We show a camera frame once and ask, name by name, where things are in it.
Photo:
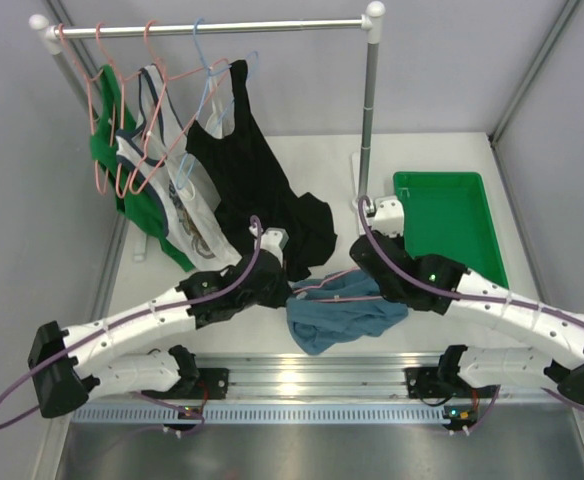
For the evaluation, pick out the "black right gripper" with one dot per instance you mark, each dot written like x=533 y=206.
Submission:
x=400 y=241

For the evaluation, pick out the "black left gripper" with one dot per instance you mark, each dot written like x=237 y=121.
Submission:
x=274 y=282

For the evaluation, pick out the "blue tank top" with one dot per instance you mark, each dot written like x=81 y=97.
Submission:
x=316 y=327

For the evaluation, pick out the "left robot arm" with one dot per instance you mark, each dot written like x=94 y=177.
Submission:
x=203 y=299

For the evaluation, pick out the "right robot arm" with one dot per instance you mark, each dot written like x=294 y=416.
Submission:
x=551 y=351

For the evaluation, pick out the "white printed tank top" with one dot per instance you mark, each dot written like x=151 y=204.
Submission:
x=155 y=148

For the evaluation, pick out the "black tank top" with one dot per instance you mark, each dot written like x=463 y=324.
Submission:
x=250 y=181

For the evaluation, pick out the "green tank top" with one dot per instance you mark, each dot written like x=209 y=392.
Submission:
x=147 y=209

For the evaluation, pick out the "green plastic tray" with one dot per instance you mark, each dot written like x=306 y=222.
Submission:
x=447 y=213

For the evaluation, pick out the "white garment rack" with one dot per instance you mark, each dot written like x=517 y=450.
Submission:
x=370 y=22

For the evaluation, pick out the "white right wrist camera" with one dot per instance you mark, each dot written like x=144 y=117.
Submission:
x=388 y=217

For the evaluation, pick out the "aluminium rail base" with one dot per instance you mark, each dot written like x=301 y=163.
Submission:
x=322 y=375

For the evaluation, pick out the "perforated cable duct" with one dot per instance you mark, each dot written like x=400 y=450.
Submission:
x=272 y=414

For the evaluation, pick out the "blue wire hanger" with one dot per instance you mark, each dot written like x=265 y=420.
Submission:
x=210 y=95

